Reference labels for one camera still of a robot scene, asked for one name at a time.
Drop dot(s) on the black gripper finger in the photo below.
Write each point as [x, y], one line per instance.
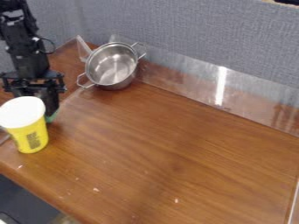
[50, 97]
[20, 92]

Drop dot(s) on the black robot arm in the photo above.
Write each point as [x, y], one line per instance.
[26, 46]

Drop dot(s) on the yellow play-doh can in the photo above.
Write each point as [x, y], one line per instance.
[22, 119]

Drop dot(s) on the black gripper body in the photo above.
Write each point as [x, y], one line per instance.
[50, 80]

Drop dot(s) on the silver metal pot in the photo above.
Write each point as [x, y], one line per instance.
[111, 66]

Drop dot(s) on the clear acrylic barrier panel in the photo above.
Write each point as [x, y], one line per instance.
[259, 100]

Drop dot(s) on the green block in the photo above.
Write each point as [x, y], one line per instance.
[51, 117]

